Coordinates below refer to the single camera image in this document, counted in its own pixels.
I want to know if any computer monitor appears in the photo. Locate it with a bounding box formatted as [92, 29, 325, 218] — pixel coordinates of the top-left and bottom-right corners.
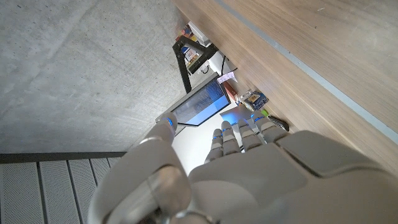
[155, 73, 231, 128]

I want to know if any flat white box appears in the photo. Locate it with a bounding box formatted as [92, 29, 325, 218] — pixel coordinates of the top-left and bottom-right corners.
[187, 21, 212, 47]

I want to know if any red book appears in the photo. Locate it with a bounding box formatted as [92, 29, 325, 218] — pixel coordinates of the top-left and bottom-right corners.
[223, 80, 239, 103]

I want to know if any black remote control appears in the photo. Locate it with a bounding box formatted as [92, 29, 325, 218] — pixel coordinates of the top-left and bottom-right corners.
[267, 114, 290, 132]

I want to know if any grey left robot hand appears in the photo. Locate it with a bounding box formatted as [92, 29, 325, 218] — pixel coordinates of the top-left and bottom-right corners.
[88, 112, 398, 224]

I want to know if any small white paper slip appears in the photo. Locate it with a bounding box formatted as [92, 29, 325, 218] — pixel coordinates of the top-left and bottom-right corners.
[216, 71, 238, 85]

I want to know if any white paper sheet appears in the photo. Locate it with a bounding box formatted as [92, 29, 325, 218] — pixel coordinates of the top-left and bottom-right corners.
[206, 51, 237, 77]

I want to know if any small printed tin box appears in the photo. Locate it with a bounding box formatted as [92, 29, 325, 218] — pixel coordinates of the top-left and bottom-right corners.
[243, 90, 269, 111]

